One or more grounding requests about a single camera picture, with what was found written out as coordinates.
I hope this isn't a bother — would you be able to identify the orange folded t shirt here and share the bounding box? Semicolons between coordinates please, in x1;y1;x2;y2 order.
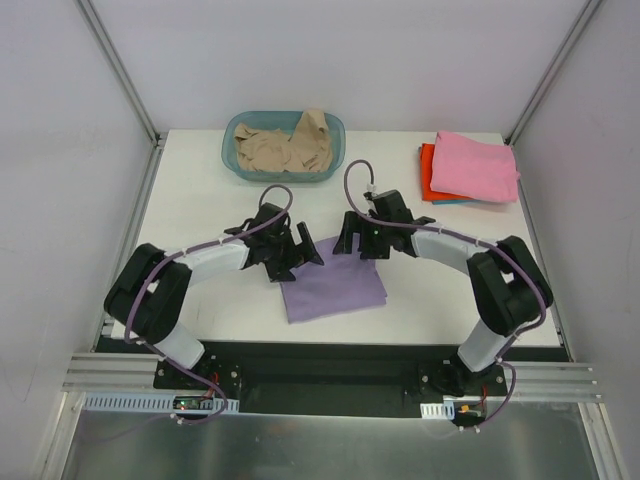
419;143;472;204

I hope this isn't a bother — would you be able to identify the aluminium frame post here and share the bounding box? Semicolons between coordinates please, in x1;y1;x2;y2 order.
74;0;161;147
505;0;605;147

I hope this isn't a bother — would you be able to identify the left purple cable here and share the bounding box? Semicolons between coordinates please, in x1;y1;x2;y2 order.
122;185;296;427

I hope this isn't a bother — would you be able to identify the grey cable duct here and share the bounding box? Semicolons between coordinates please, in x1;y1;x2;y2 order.
84;393;240;415
420;401;455;421

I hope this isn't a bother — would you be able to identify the right aluminium frame post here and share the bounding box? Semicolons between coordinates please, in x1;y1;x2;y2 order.
505;0;605;147

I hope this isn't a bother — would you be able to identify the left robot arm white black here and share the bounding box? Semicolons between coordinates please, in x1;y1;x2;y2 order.
103;203;324;389

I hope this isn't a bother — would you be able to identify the front aluminium rail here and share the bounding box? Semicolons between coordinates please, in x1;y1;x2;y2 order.
63;352;605;403

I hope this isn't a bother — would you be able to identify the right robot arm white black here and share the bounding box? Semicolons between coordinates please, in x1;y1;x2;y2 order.
333;190;553;397

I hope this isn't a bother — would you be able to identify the teal plastic basket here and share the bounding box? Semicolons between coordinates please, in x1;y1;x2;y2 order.
221;111;346;183

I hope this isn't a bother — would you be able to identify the right grey cable duct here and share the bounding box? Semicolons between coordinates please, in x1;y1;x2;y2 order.
420;401;455;421

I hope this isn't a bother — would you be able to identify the blue folded t shirt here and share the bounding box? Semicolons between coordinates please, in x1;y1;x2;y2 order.
431;199;494;208

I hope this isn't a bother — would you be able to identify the pink folded t shirt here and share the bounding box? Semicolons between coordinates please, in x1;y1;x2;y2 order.
430;131;520;203

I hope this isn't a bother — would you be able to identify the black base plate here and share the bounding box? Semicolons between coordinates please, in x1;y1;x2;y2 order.
152;339;516;419

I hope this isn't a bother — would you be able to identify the left aluminium frame post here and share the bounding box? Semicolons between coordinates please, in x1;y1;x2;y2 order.
74;0;161;147

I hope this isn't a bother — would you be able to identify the purple cable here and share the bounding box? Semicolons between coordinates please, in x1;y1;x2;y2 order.
122;185;296;427
342;160;547;434

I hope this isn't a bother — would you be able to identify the purple t shirt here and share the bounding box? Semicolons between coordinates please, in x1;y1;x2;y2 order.
280;237;387;324

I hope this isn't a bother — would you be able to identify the beige t shirt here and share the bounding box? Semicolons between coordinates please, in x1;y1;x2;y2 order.
233;109;334;174

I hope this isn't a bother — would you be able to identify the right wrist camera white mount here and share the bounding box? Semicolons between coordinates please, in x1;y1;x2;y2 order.
363;183;377;202

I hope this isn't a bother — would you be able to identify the left grey cable duct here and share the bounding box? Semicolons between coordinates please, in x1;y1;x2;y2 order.
84;393;240;415

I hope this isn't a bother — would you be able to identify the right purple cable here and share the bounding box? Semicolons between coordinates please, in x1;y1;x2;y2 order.
342;160;547;434

